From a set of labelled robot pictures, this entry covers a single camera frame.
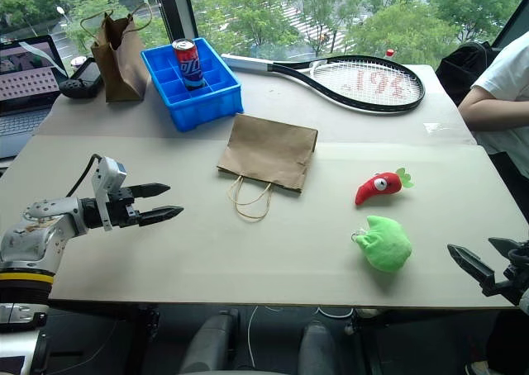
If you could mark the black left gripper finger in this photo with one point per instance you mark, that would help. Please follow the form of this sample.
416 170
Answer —
151 189
162 214

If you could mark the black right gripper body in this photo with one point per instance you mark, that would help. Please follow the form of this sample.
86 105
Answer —
517 273

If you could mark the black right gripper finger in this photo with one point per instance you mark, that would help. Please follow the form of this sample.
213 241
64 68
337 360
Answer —
471 265
502 245

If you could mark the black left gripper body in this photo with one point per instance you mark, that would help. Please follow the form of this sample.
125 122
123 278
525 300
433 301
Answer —
122 212

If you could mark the person's bare forearm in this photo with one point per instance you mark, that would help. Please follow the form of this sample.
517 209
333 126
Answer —
487 112

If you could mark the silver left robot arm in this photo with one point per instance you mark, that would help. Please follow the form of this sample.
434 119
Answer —
29 236

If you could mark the flat brown paper bag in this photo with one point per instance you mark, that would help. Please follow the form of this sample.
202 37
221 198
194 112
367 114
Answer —
268 152

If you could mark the standing brown paper bag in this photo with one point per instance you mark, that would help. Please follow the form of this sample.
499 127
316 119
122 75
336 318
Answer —
120 67

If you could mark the green plush toy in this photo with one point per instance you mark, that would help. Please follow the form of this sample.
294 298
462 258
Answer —
386 245

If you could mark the blue compartment plastic crate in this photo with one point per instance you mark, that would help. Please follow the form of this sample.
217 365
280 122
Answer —
206 98

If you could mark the red chili plush toy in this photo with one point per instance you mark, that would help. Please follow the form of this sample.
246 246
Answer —
374 188

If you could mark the red and blue soda can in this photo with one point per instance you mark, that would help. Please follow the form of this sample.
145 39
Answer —
189 67

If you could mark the black handheld game console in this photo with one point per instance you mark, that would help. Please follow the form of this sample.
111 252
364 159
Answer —
82 79

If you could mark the dark rounded shape under table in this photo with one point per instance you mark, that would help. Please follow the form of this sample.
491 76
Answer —
215 342
316 348

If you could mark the person in white shirt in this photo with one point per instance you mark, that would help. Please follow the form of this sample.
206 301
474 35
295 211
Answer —
506 98

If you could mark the open laptop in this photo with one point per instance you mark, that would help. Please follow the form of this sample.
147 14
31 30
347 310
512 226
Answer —
20 86

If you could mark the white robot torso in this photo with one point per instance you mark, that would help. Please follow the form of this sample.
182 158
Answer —
18 338

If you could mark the black backpack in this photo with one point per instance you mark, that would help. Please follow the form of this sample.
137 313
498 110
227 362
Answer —
463 71

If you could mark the black tennis racket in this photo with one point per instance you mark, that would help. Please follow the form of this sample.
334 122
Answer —
372 84

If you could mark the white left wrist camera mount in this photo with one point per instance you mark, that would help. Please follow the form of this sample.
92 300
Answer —
108 176

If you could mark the black window frame post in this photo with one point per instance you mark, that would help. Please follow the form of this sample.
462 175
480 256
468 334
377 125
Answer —
175 9

